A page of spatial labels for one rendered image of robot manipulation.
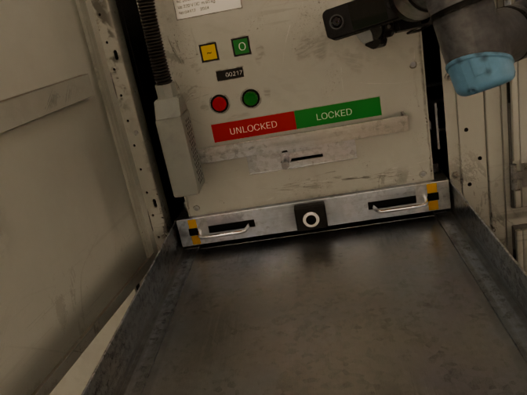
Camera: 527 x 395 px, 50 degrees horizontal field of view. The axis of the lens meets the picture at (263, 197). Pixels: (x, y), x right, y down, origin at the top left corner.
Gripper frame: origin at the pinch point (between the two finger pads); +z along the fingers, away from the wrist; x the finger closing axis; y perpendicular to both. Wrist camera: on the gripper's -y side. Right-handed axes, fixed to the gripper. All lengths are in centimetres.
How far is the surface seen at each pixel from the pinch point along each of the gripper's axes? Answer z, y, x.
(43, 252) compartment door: -7, -59, -24
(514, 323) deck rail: -29, 2, -46
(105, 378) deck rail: -23, -51, -40
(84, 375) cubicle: 35, -68, -57
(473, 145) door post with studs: 3.9, 19.3, -24.4
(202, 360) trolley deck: -17, -39, -44
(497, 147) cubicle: 3.1, 23.6, -25.9
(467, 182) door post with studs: 6.2, 17.7, -31.3
